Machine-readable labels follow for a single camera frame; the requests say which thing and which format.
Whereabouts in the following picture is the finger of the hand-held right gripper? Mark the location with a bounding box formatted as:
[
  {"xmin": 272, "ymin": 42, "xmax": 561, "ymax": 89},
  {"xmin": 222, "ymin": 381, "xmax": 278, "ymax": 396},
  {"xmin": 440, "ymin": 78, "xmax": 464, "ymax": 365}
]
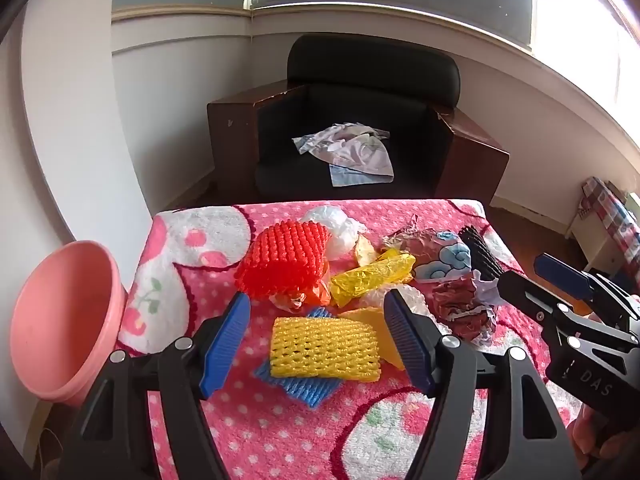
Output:
[
  {"xmin": 534, "ymin": 253, "xmax": 608, "ymax": 303},
  {"xmin": 497, "ymin": 271, "xmax": 577, "ymax": 341}
]

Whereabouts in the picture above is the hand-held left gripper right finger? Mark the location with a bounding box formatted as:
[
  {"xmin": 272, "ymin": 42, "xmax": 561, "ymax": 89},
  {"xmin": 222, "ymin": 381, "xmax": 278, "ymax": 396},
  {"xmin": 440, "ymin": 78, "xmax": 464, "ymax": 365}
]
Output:
[{"xmin": 382, "ymin": 287, "xmax": 583, "ymax": 480}]

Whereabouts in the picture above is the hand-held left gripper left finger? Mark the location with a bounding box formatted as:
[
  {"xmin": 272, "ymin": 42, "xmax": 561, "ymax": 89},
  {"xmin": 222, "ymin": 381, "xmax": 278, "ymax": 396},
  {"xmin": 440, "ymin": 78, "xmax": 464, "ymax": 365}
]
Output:
[{"xmin": 60, "ymin": 291, "xmax": 251, "ymax": 480}]

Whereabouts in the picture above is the orange yellow foam sheet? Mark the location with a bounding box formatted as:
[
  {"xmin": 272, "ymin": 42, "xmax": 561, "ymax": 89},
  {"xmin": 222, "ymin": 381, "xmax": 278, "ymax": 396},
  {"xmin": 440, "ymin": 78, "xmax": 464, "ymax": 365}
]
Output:
[{"xmin": 340, "ymin": 306, "xmax": 407, "ymax": 371}]

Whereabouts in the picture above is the black foam fruit net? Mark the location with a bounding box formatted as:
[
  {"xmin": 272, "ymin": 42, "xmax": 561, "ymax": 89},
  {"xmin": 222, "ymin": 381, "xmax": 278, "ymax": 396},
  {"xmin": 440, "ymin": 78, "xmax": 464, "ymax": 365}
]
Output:
[{"xmin": 457, "ymin": 225, "xmax": 506, "ymax": 281}]

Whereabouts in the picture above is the yellow plastic bag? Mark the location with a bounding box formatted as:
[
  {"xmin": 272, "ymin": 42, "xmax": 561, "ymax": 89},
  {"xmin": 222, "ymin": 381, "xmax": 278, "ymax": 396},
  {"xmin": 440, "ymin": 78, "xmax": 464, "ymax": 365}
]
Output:
[{"xmin": 330, "ymin": 250, "xmax": 417, "ymax": 308}]

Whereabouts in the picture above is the yellow foam fruit net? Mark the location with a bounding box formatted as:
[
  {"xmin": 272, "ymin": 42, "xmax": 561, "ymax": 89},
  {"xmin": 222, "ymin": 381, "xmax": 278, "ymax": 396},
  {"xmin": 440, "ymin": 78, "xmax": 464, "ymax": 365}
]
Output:
[{"xmin": 270, "ymin": 316, "xmax": 381, "ymax": 383}]

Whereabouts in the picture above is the blue foam fruit net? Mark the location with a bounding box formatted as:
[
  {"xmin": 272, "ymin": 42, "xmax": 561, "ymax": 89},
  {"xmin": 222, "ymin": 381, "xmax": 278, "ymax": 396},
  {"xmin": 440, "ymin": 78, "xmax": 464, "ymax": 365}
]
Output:
[{"xmin": 254, "ymin": 306, "xmax": 346, "ymax": 410}]

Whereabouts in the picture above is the orange and clear plastic bag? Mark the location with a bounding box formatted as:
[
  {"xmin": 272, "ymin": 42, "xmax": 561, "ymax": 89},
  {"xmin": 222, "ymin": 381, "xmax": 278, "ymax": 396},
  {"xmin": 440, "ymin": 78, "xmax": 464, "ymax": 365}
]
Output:
[{"xmin": 270, "ymin": 277, "xmax": 333, "ymax": 312}]

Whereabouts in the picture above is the red foam fruit net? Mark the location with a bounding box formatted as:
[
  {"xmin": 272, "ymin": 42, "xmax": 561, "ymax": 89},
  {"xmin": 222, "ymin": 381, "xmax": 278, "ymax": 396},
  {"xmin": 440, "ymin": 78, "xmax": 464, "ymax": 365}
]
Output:
[{"xmin": 234, "ymin": 220, "xmax": 332, "ymax": 302}]

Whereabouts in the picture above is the pink plastic basin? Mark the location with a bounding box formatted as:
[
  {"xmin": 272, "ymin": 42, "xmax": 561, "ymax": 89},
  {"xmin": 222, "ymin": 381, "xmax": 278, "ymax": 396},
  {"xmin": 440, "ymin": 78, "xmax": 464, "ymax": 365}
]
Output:
[{"xmin": 10, "ymin": 241, "xmax": 128, "ymax": 407}]

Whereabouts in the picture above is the person's right hand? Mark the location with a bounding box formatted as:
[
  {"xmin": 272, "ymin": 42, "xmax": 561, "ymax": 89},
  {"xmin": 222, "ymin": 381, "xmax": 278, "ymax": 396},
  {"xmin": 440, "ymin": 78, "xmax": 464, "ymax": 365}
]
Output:
[{"xmin": 570, "ymin": 402, "xmax": 618, "ymax": 468}]

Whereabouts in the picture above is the white cabinet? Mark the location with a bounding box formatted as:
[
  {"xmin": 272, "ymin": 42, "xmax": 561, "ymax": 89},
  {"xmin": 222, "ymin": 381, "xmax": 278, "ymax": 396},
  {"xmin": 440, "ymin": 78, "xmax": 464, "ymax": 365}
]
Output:
[{"xmin": 565, "ymin": 177, "xmax": 640, "ymax": 291}]

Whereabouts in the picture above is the white crumpled paper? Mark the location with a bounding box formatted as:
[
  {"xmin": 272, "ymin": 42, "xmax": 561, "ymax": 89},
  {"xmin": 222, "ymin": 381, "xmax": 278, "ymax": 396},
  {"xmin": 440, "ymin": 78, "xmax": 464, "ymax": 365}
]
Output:
[{"xmin": 470, "ymin": 270, "xmax": 507, "ymax": 313}]

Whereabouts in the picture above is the dark red crumpled wrapper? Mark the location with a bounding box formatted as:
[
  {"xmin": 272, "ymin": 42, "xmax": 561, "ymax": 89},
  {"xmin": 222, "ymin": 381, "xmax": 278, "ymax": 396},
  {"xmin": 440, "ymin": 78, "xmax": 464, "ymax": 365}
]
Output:
[{"xmin": 431, "ymin": 277, "xmax": 496, "ymax": 347}]

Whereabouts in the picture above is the cartoon printed foil wrapper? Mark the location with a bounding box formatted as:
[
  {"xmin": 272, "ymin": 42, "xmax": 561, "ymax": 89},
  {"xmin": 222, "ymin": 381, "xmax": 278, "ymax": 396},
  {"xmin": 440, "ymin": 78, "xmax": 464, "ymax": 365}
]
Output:
[{"xmin": 380, "ymin": 215, "xmax": 473, "ymax": 281}]

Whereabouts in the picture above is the fruit peel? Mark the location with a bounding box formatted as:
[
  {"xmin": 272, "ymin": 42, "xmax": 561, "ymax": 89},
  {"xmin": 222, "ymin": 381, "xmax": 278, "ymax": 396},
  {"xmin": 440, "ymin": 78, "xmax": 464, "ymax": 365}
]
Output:
[{"xmin": 352, "ymin": 235, "xmax": 377, "ymax": 268}]

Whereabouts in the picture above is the pink printed blanket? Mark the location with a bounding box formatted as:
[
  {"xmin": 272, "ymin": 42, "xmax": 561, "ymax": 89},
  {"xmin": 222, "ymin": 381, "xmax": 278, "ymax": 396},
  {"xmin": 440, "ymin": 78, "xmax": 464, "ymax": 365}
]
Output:
[{"xmin": 117, "ymin": 199, "xmax": 583, "ymax": 480}]

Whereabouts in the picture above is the white plastic bag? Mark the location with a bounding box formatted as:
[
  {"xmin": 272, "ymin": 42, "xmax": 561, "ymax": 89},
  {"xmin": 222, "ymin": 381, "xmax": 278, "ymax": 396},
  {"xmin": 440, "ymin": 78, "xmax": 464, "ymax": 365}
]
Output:
[{"xmin": 299, "ymin": 205, "xmax": 368, "ymax": 261}]

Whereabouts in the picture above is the light blue cloth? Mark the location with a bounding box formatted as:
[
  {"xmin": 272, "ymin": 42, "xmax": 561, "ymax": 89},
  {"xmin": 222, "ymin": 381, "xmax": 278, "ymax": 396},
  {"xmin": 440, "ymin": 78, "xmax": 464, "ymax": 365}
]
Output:
[{"xmin": 327, "ymin": 162, "xmax": 394, "ymax": 188}]

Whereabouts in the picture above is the pale lilac crumpled cloth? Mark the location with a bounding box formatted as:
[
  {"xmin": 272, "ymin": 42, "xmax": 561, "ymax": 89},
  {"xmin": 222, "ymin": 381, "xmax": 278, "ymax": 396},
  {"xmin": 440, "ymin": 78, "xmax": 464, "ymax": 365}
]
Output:
[{"xmin": 291, "ymin": 122, "xmax": 396, "ymax": 180}]

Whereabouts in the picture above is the black armchair with brown arms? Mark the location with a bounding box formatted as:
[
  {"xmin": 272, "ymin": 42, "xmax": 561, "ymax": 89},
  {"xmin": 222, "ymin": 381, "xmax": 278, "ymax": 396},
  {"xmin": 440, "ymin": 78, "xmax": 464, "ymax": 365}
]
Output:
[{"xmin": 206, "ymin": 34, "xmax": 511, "ymax": 206}]

